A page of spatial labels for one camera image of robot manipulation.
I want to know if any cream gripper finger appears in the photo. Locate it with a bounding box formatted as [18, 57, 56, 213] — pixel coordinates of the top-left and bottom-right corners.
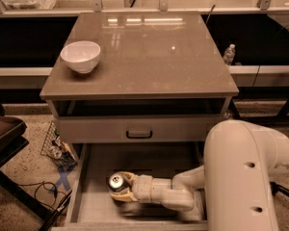
[115, 171, 138, 185]
[111, 191, 138, 202]

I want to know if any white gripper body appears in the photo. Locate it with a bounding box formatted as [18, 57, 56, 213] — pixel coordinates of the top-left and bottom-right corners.
[132, 175, 153, 203]

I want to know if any blue pepsi can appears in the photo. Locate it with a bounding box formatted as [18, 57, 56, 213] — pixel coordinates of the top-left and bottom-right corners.
[108, 173, 129, 193]

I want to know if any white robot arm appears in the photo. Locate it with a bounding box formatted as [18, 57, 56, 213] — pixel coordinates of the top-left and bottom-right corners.
[108, 120, 289, 231]

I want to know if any open middle drawer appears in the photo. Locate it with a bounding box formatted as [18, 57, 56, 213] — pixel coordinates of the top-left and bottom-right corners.
[51, 142, 207, 231]

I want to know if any closed top drawer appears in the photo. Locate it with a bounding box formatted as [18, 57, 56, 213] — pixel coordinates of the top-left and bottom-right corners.
[54, 115, 224, 143]

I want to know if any grey drawer cabinet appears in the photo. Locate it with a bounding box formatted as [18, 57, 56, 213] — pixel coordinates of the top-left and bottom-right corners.
[39, 11, 240, 231]

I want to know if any white ceramic bowl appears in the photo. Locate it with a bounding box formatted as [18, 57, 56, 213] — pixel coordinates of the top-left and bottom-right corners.
[60, 40, 101, 74]

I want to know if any black chair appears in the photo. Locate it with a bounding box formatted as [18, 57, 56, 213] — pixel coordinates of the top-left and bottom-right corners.
[0, 103, 51, 220]

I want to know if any clear plastic water bottle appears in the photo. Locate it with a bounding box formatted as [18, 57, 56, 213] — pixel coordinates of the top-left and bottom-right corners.
[223, 44, 235, 65]

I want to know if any black drawer handle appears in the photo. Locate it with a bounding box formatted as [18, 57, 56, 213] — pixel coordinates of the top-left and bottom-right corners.
[126, 131, 153, 140]

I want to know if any black floor cable left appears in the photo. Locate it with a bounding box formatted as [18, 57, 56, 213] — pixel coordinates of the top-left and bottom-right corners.
[15, 180, 72, 214]

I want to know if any wire basket with items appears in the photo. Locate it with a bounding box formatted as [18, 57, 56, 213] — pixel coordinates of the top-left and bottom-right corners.
[40, 122, 77, 168]

